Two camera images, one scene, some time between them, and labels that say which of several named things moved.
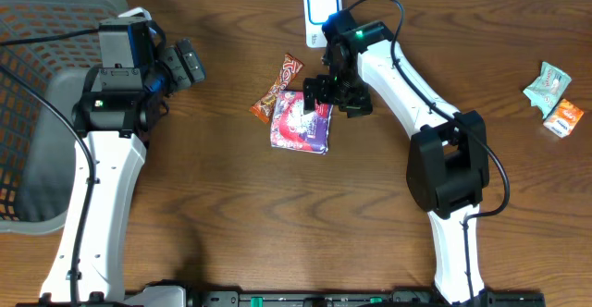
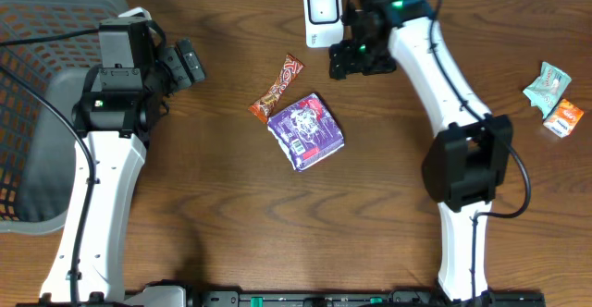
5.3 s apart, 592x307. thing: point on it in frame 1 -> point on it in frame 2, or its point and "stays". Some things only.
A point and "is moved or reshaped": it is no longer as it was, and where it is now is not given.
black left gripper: [186, 63] stays
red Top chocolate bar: [286, 75] stays
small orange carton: [563, 118] stays
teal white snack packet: [546, 91] stays
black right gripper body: [344, 89] -> [364, 56]
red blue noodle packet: [292, 129] is moved or reshaped
